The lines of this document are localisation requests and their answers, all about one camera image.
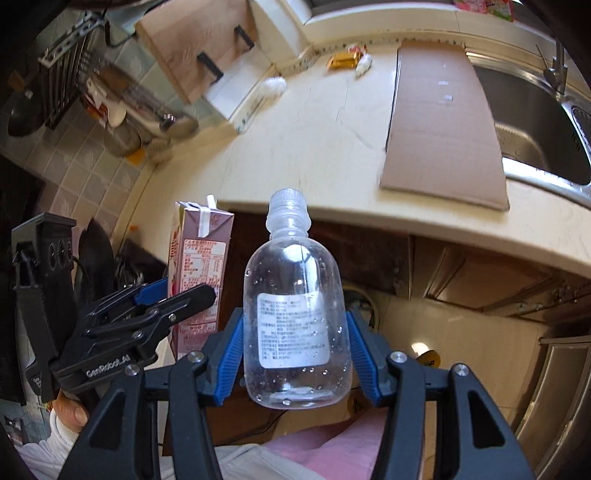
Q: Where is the brown cardboard sheet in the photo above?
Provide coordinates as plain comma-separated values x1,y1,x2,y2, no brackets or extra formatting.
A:
379,39,510,212

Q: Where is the clear plastic bottle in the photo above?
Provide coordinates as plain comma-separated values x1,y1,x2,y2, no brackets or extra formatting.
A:
243,188,354,409

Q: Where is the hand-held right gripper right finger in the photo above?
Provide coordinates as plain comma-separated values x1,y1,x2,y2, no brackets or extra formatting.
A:
345,310,536,480

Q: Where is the steel mesh strainer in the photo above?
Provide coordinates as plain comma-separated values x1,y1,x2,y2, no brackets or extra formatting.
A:
104,124,145,158

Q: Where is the crumpled clear plastic bag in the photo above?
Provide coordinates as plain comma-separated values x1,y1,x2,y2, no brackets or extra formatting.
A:
256,76,287,99

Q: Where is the pink refill pouch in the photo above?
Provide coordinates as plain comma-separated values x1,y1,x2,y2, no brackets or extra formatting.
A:
452,0,515,21

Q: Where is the strawberry milk carton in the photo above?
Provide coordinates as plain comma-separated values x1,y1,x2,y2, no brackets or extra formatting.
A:
167,195,233,361

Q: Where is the person's left forearm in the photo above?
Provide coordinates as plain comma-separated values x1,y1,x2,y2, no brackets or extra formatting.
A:
14,411,100,480

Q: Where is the brown wooden base cabinet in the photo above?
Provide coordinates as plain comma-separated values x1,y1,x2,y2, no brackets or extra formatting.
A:
221,211,591,326

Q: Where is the person's left hand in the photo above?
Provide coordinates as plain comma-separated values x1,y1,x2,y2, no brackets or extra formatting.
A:
52,390,89,433

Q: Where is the wooden cutting board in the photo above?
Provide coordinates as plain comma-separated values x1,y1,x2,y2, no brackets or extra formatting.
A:
135,0,258,106

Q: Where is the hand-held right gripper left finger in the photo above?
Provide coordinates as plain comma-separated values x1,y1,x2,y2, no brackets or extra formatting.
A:
58,307,245,480

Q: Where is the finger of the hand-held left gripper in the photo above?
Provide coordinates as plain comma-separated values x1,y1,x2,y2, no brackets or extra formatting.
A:
83,283,219,358
85,277,169,324

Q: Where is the round trash bin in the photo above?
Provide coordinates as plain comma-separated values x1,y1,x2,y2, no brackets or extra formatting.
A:
344,284,382,333

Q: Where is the stainless steel sink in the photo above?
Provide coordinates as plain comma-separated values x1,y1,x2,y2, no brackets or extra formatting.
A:
471,60,591,199

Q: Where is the steel faucet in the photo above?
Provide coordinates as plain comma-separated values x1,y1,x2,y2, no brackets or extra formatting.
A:
536,39,570,97

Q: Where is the yellow packaging box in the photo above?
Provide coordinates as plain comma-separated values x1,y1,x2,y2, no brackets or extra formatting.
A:
327,51,365,71

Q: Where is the person's clothed body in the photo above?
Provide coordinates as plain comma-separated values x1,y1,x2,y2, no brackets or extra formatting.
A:
157,408,393,480

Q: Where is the black wall rack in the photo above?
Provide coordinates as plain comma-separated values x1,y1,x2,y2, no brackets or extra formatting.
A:
37,11,109,130

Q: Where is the black wok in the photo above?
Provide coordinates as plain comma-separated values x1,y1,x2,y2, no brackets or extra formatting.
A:
78,218,116,303

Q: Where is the white rice paddle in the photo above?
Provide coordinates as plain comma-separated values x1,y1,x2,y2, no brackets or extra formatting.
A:
107,99,127,128

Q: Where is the black frying pan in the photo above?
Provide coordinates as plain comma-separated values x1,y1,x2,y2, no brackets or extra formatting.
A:
7,95,47,138

